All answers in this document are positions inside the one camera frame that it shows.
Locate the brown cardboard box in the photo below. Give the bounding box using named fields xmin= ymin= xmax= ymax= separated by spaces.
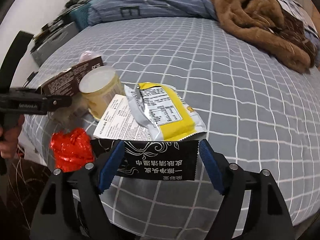
xmin=37 ymin=56 xmax=104 ymax=96

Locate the yellow yogurt cup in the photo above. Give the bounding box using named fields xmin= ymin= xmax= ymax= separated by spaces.
xmin=79 ymin=66 xmax=125 ymax=120

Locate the clear plastic bag red print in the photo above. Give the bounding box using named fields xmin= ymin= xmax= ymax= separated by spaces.
xmin=79 ymin=50 xmax=101 ymax=63

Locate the black wet wipe packet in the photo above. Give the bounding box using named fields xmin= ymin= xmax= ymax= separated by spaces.
xmin=91 ymin=139 xmax=199 ymax=184

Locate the white printed paper leaflet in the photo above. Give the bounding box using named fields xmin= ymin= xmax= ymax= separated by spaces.
xmin=93 ymin=94 xmax=151 ymax=141

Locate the yellow white snack wrapper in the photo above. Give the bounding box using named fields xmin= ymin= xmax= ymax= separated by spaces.
xmin=124 ymin=82 xmax=207 ymax=141

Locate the white drawstring pouch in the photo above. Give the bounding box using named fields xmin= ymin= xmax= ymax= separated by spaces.
xmin=48 ymin=93 xmax=88 ymax=128

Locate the person left hand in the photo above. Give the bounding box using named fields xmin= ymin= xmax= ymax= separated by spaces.
xmin=0 ymin=115 xmax=25 ymax=159

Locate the grey hard suitcase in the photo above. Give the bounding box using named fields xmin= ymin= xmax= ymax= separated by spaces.
xmin=30 ymin=22 xmax=79 ymax=67

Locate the clutter on suitcases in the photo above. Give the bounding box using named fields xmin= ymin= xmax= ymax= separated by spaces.
xmin=33 ymin=0 xmax=89 ymax=44

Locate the grey checked bed mattress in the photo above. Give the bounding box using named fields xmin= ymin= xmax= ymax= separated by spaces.
xmin=29 ymin=17 xmax=319 ymax=239

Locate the blue striped duvet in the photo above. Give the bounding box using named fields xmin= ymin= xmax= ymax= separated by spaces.
xmin=88 ymin=0 xmax=217 ymax=26

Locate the brown fleece blanket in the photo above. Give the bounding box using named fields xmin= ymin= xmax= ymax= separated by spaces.
xmin=210 ymin=0 xmax=319 ymax=74

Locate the patterned pillow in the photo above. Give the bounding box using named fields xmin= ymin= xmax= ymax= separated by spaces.
xmin=252 ymin=0 xmax=320 ymax=68

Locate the black charger cable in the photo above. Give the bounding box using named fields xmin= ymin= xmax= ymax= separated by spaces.
xmin=23 ymin=71 xmax=38 ymax=88

